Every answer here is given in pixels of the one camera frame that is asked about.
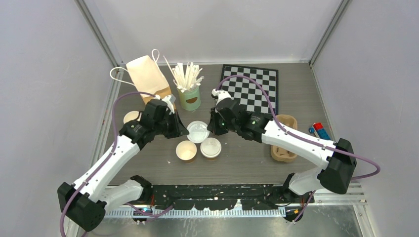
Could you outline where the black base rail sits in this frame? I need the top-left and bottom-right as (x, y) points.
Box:
(129, 184), (310, 210)

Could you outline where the red blue toy car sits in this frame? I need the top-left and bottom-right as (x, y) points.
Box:
(308, 122), (331, 140)

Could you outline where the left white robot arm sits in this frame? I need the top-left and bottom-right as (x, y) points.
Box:
(57, 95), (188, 232)

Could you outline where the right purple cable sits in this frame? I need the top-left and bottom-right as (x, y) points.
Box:
(214, 75), (381, 226)

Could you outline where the stack of white lids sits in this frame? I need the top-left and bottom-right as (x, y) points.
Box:
(187, 120), (210, 144)

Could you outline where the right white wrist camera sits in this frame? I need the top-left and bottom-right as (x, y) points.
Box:
(211, 89), (232, 104)

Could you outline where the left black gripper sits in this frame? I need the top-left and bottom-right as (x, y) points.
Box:
(154, 109), (188, 139)

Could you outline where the black white chessboard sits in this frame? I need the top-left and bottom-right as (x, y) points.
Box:
(221, 64), (279, 114)

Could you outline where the stack of paper cups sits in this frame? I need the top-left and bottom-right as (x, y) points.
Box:
(123, 111), (141, 124)

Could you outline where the stack of pulp cup carriers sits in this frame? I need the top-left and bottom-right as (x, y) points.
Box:
(270, 115), (297, 162)

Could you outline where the brown paper bag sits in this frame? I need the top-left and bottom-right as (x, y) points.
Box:
(109, 49), (172, 104)

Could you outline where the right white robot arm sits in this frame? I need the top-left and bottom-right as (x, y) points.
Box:
(208, 98), (357, 203)

